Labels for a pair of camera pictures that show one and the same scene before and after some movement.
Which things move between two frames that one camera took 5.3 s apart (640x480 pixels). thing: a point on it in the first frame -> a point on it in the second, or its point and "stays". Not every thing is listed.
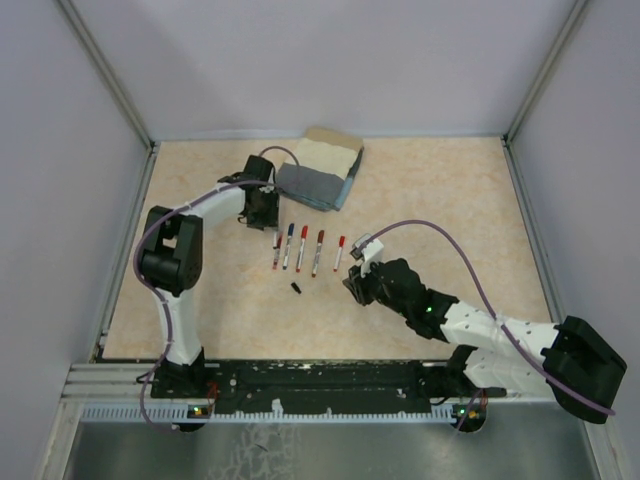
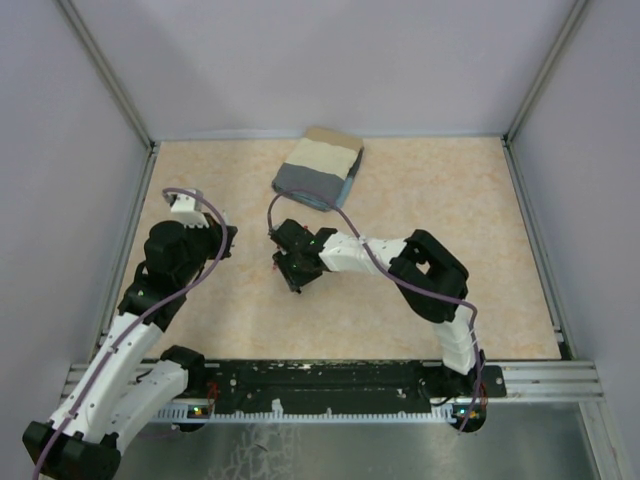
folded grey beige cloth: [326, 164] stays
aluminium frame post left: [109, 73] stays
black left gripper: [269, 220] -> [215, 233]
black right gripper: [357, 284] -> [295, 282]
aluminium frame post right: [515, 124] stays
